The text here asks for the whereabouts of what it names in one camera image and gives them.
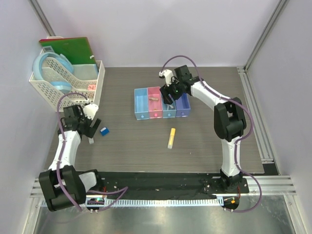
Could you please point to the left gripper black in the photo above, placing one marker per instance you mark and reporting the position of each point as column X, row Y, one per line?
column 89, row 131

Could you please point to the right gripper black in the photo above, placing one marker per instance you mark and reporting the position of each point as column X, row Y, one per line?
column 166, row 90

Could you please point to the blue white eraser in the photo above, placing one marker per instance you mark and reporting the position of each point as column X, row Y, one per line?
column 104, row 131

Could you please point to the pink bin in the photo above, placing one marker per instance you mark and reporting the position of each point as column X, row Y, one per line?
column 155, row 107

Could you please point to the light blue bin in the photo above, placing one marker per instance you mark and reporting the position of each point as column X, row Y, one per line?
column 141, row 108

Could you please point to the yellow highlighter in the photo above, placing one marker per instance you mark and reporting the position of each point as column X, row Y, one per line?
column 171, row 138

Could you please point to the purple bin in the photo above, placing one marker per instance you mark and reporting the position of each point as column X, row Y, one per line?
column 182, row 106

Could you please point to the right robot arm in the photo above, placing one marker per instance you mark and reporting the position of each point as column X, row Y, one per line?
column 229, row 118

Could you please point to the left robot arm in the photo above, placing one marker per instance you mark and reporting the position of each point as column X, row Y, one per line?
column 62, row 186

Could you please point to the light blue headband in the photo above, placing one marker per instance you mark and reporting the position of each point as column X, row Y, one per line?
column 52, row 75

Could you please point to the white perforated file rack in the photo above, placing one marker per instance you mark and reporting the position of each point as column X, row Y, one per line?
column 86, row 79

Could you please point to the green folder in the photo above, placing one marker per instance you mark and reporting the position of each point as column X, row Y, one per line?
column 76, row 50

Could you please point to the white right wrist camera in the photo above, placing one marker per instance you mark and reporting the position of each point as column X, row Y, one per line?
column 168, row 76

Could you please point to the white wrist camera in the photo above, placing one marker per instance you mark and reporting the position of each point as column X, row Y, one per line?
column 168, row 76
column 90, row 109

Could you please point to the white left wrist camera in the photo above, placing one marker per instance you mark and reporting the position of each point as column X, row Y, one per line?
column 90, row 109

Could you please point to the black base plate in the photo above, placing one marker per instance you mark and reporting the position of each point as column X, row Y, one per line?
column 169, row 185

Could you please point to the slotted cable duct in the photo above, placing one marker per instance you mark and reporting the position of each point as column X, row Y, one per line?
column 96, row 202

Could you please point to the aluminium frame rail right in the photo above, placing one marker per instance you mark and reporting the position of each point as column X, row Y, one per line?
column 264, row 143

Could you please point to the aluminium frame rail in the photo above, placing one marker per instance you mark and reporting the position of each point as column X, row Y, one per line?
column 264, row 143
column 42, row 17

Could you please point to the aluminium frame rail left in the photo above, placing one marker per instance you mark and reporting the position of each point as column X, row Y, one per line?
column 42, row 17

